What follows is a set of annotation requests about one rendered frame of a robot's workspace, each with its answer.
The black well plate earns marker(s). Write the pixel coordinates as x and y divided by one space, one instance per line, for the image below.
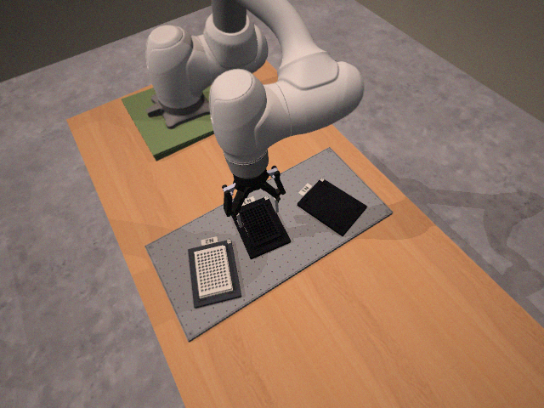
259 225

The white label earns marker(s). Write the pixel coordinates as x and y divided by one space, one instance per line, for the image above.
305 189
209 241
248 200

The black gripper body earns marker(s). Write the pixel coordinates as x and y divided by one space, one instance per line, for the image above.
242 183

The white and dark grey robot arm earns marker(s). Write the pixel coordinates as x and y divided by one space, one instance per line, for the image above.
312 92

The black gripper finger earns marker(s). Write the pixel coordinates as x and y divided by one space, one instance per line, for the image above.
235 206
275 174

